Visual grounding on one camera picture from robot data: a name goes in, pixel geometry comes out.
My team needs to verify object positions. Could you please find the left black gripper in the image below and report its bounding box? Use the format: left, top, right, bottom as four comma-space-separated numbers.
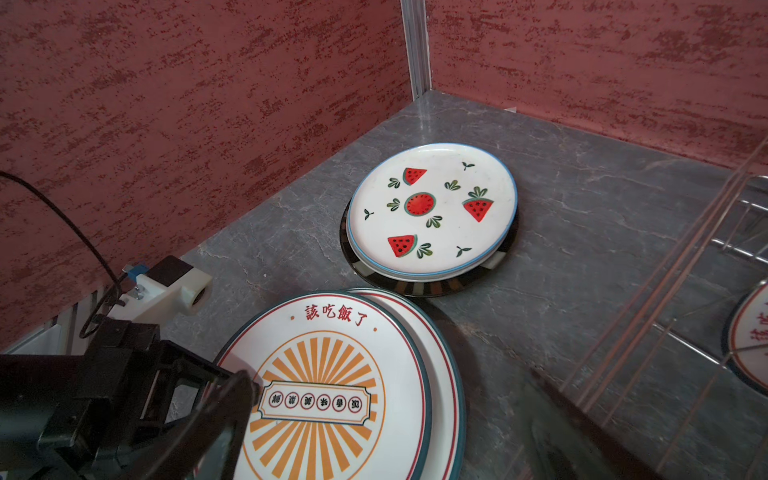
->
1, 320, 231, 478

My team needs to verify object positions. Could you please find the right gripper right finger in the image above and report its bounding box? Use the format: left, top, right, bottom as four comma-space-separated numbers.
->
515, 367, 659, 479

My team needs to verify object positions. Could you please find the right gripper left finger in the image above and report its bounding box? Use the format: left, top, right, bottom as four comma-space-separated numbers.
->
120, 370, 257, 479

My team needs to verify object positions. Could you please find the floral pattern white plate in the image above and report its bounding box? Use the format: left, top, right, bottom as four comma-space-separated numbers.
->
350, 287, 467, 479

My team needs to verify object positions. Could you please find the orange sunburst plate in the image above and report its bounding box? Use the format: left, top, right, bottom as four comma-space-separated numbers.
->
721, 281, 767, 397

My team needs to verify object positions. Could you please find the strawberry pattern white plate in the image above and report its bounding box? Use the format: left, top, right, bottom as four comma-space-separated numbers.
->
346, 143, 519, 281

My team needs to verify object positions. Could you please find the left corner aluminium profile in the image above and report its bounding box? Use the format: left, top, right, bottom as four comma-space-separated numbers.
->
400, 0, 432, 100

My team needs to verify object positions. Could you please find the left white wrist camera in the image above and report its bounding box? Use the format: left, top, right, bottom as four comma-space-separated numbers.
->
106, 255, 213, 325

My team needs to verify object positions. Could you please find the metal wire dish rack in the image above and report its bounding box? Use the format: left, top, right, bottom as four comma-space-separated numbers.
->
509, 134, 768, 480

